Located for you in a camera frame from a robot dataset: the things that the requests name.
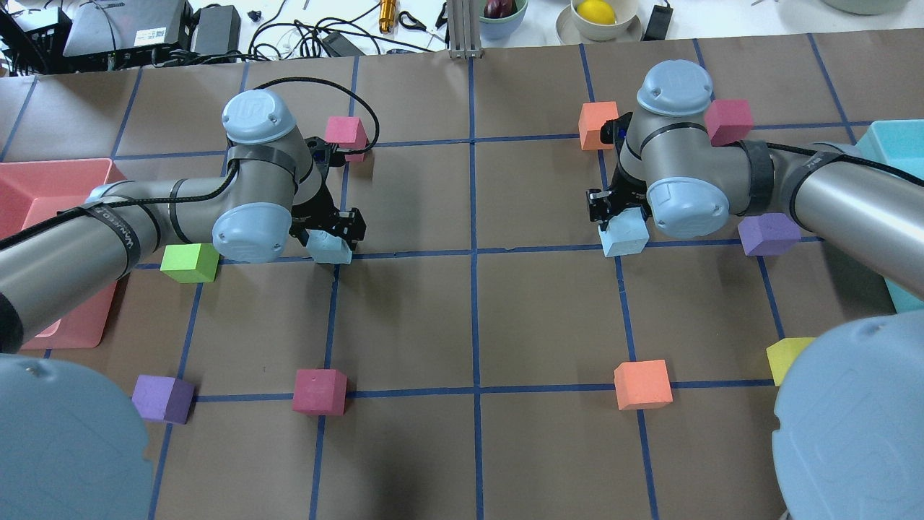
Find left far crimson block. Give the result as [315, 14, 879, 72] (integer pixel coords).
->
[323, 116, 369, 150]

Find right purple foam block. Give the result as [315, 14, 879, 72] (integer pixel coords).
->
[737, 213, 802, 256]

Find scissors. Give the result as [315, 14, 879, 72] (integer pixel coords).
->
[397, 10, 448, 40]

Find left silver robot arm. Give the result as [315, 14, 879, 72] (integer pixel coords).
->
[2, 83, 366, 519]

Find black computer box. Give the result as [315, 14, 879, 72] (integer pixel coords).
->
[63, 1, 193, 72]

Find green bowl with fruit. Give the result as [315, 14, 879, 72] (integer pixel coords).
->
[479, 0, 529, 40]

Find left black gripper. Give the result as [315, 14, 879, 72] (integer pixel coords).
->
[288, 137, 367, 246]

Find right far orange block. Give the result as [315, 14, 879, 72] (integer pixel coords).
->
[577, 100, 619, 152]

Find beige plate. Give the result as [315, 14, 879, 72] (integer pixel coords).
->
[555, 2, 642, 44]

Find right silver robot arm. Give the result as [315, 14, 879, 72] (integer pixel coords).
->
[586, 60, 923, 519]

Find green foam block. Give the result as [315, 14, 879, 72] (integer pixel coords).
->
[160, 243, 220, 284]

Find yellow lemon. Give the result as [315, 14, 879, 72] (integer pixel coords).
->
[575, 0, 617, 25]

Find orange handled tool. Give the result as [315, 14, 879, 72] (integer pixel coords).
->
[378, 0, 397, 34]

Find purple foam block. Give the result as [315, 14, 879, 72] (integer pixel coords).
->
[131, 375, 196, 425]
[737, 213, 802, 256]

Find pink plastic tray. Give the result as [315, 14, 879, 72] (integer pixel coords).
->
[1, 158, 125, 352]

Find orange block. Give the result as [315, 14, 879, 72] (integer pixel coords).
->
[577, 100, 619, 152]
[614, 360, 674, 411]

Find right crimson foam block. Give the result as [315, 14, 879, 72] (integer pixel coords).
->
[704, 99, 754, 147]

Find cyan plastic tray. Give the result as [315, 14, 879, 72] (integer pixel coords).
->
[842, 119, 923, 313]

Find light blue block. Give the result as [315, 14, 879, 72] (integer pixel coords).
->
[305, 230, 353, 264]
[598, 207, 650, 258]

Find beige bowl with lemon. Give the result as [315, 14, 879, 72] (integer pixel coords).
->
[568, 1, 641, 42]

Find left purple foam block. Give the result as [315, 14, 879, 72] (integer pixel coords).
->
[131, 375, 196, 425]

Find black power adapter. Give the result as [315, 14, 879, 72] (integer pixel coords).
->
[641, 3, 674, 40]

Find aluminium frame post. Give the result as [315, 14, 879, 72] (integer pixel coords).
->
[445, 0, 483, 59]

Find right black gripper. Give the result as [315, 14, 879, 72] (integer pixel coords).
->
[586, 112, 650, 225]

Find left near crimson block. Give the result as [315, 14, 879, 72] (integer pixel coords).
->
[292, 369, 349, 417]

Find yellow foam block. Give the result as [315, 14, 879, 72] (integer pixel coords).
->
[765, 337, 816, 387]

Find right near orange block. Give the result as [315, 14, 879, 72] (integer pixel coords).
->
[614, 360, 674, 411]

